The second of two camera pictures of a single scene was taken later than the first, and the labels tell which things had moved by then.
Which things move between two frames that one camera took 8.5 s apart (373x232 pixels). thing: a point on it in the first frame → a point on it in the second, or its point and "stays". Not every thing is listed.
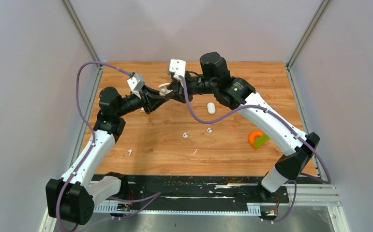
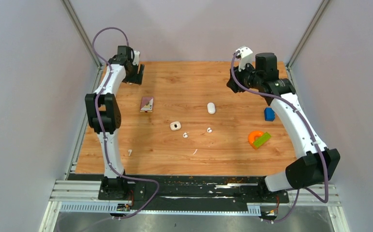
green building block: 261,140 stays
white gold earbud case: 164,90 → 175,125
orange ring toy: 252,137 stays
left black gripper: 150,98 → 138,79
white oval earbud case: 211,107 stays
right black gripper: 178,92 → 234,85
